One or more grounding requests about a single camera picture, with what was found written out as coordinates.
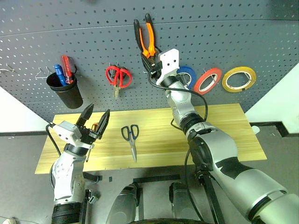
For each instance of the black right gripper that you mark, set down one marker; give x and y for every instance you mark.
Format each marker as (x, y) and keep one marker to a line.
(158, 67)

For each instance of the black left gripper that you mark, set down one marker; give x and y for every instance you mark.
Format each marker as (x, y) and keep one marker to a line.
(86, 135)

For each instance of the orange and black pliers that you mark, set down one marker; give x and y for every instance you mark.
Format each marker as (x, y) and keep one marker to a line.
(150, 37)

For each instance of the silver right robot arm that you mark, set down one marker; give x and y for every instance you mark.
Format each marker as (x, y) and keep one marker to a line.
(224, 163)

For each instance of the blue tape roll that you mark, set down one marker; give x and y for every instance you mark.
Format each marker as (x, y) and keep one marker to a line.
(189, 70)

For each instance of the red tape roll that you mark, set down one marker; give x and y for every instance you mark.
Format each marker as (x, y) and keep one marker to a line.
(201, 80)

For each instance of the grey perforated pegboard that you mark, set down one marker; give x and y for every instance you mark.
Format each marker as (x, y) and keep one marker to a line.
(98, 42)

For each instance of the metal pegboard hook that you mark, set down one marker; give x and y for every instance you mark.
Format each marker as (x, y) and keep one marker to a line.
(42, 72)
(8, 68)

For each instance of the yellow tape roll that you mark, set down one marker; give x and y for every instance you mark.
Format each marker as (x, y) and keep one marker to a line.
(251, 74)

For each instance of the black cup holder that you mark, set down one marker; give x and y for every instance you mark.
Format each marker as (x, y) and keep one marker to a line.
(69, 93)

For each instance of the black and blue scissors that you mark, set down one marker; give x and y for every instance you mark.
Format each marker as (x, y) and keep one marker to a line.
(132, 140)

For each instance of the dark grey rounded shape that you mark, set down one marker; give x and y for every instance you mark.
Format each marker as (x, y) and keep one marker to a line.
(181, 200)
(123, 205)

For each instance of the white round object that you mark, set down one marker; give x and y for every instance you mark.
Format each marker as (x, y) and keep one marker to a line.
(255, 129)

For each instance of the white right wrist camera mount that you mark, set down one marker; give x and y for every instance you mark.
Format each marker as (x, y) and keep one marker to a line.
(170, 63)

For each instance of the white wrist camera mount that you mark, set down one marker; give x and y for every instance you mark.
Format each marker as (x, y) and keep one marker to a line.
(170, 63)
(67, 131)

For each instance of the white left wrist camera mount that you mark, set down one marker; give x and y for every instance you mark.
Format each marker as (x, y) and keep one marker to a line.
(67, 131)

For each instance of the black table bracket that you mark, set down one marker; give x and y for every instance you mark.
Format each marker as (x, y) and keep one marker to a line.
(93, 178)

